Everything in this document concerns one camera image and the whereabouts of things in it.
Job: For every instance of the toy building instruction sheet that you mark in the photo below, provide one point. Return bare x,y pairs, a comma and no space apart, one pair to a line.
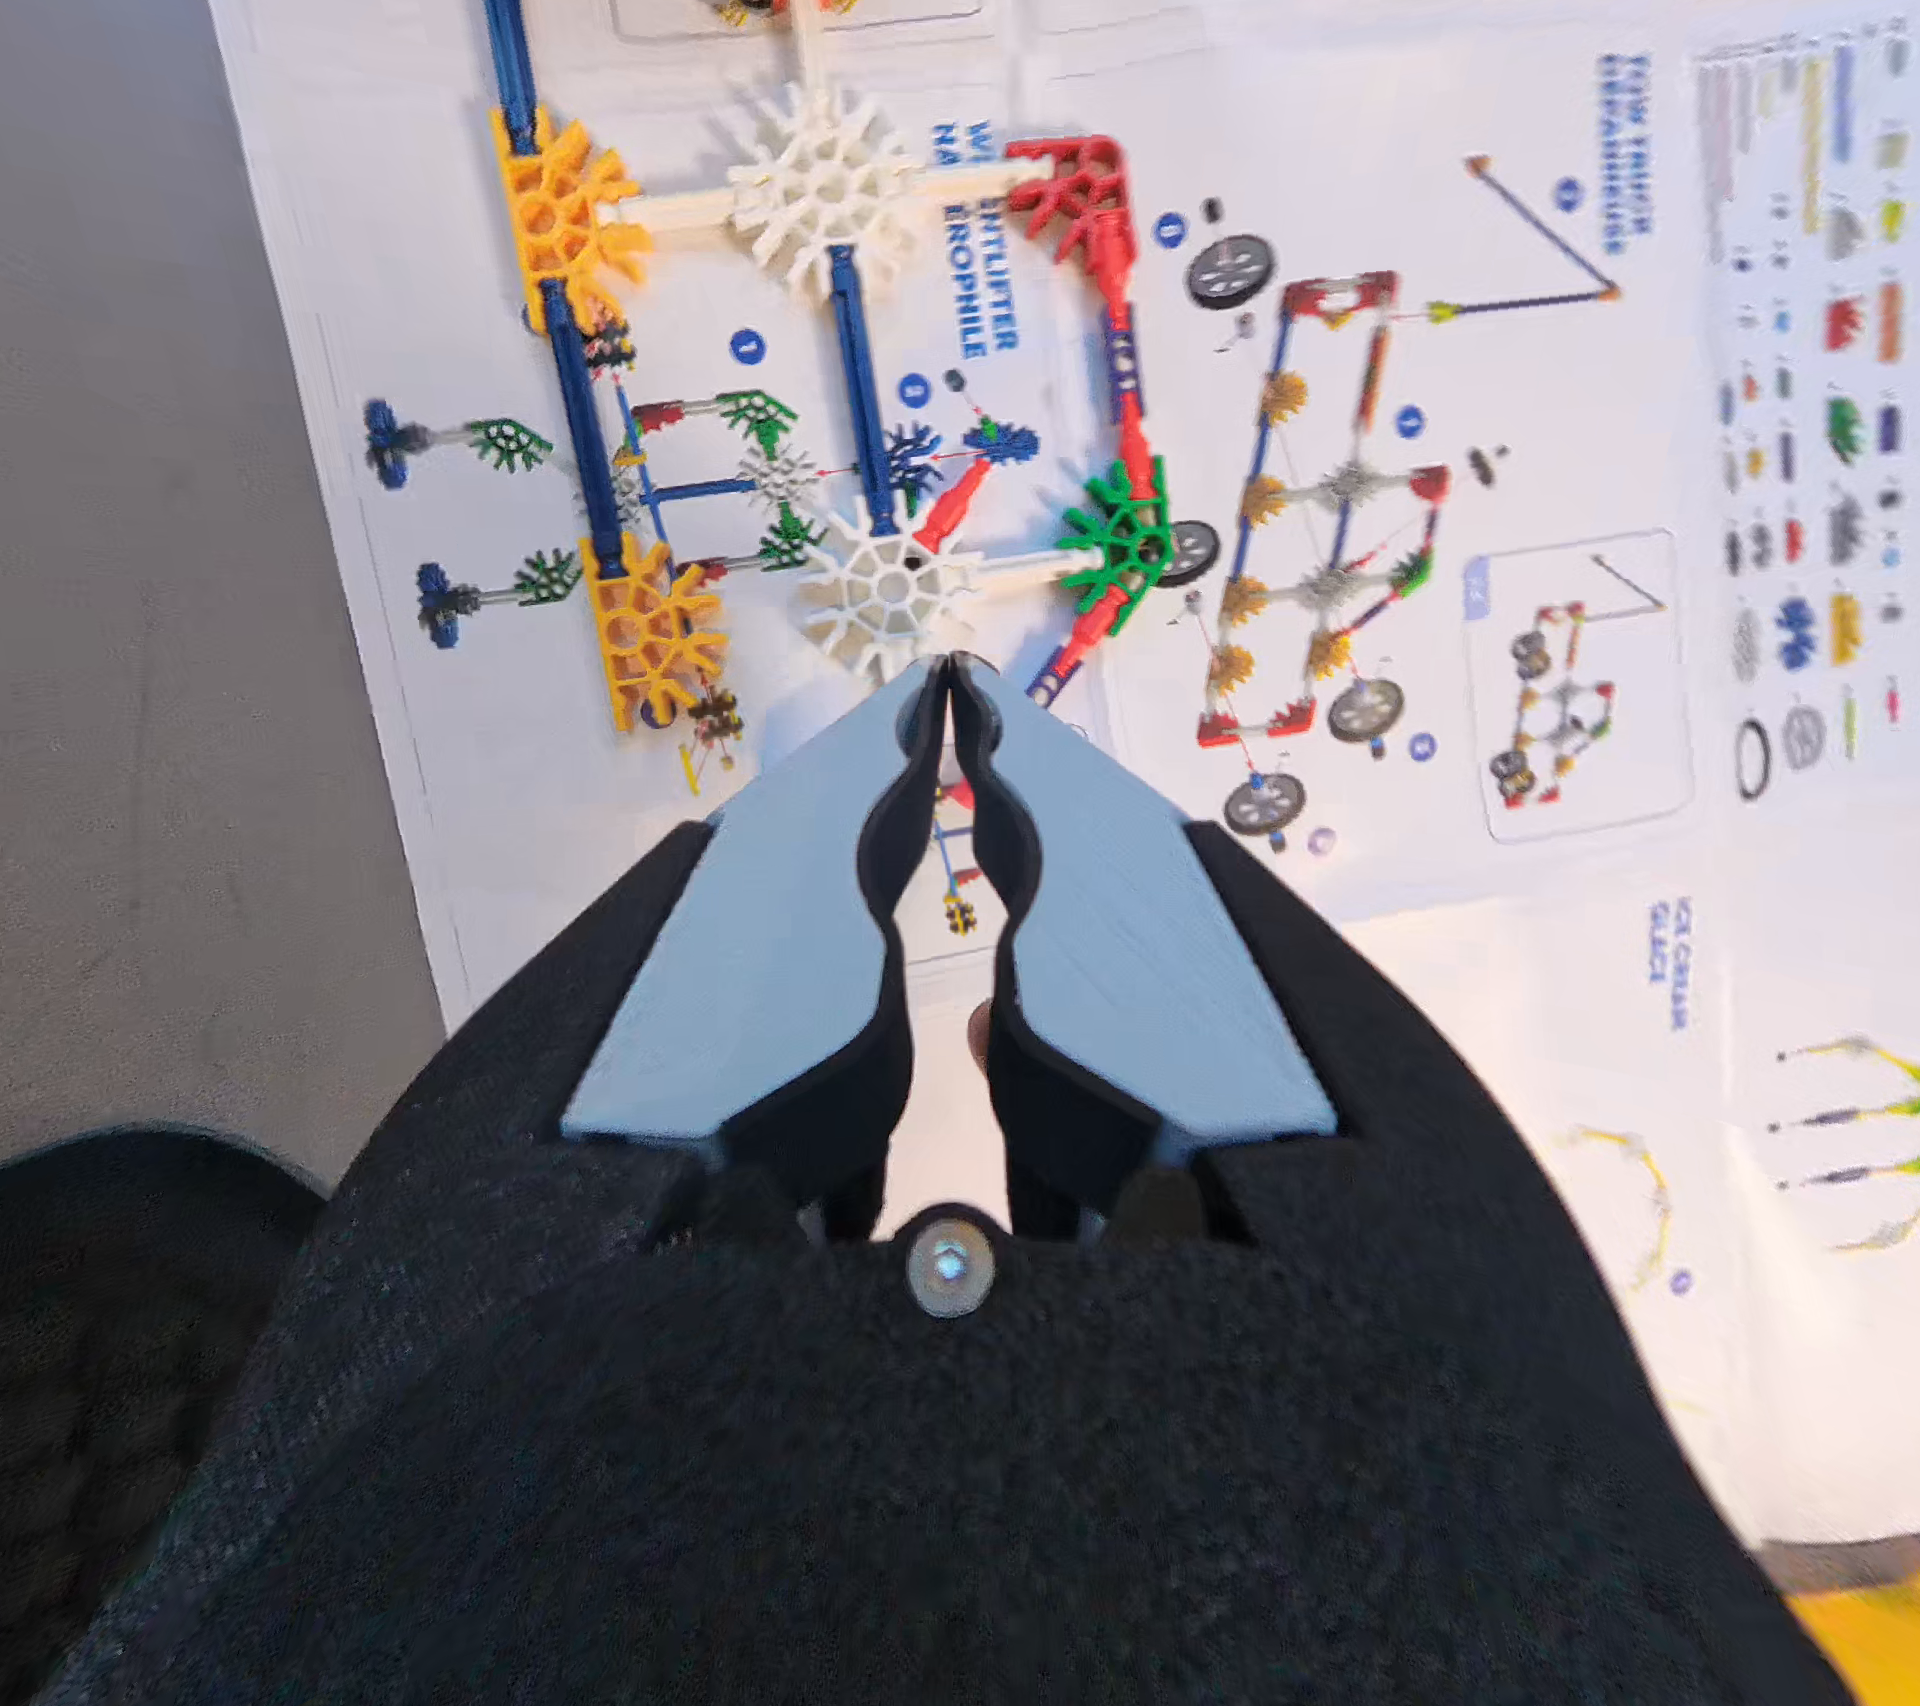
1441,986

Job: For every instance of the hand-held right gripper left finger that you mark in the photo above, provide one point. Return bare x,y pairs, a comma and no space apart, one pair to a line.
720,986

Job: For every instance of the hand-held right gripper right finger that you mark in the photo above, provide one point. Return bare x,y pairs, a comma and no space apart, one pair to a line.
1186,986

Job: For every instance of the yellow plastic bin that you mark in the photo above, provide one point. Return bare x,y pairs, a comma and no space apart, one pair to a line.
1866,1653

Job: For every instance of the colourful rod connector toy model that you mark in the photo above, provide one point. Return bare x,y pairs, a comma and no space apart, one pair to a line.
816,182

